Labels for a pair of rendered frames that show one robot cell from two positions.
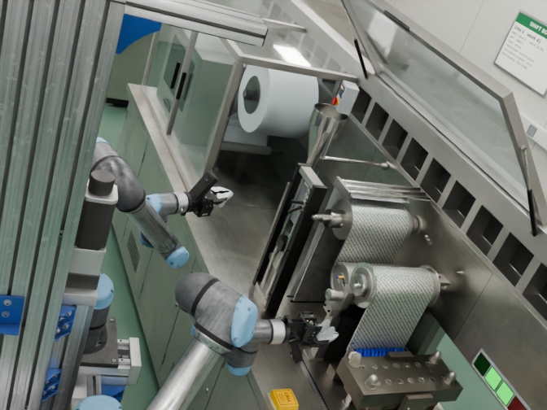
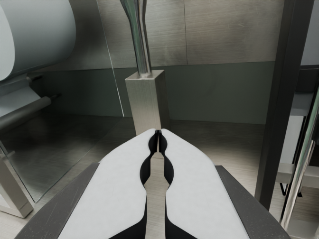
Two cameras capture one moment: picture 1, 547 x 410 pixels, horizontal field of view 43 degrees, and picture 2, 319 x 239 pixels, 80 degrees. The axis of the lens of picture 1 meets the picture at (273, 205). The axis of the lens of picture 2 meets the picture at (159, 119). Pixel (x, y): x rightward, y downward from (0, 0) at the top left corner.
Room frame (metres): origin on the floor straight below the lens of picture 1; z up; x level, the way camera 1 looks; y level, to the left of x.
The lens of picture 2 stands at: (2.11, 0.23, 1.30)
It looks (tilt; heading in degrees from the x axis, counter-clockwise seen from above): 27 degrees down; 324
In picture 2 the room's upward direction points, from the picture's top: 8 degrees counter-clockwise
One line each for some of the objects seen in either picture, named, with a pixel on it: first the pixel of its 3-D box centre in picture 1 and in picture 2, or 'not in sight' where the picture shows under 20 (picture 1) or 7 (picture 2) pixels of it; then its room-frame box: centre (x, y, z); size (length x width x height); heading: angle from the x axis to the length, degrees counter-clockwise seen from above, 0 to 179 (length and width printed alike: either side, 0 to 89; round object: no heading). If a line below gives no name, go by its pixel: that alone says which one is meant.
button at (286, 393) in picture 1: (284, 399); not in sight; (1.64, -0.24, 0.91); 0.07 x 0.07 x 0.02; 31
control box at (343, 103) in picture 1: (344, 97); not in sight; (2.38, -0.10, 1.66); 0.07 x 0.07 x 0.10; 16
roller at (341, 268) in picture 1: (369, 280); not in sight; (2.06, -0.41, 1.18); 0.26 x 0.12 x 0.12; 121
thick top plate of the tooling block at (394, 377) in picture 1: (400, 379); not in sight; (1.82, -0.59, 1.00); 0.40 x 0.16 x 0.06; 121
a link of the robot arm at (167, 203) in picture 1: (159, 206); not in sight; (1.97, 0.36, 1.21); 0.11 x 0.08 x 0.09; 139
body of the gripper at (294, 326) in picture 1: (299, 329); not in sight; (1.73, -0.21, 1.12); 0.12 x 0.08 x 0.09; 121
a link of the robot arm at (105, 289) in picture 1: (91, 296); not in sight; (1.69, 0.44, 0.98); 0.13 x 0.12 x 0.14; 49
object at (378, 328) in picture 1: (385, 329); not in sight; (1.90, -0.50, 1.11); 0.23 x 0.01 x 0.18; 121
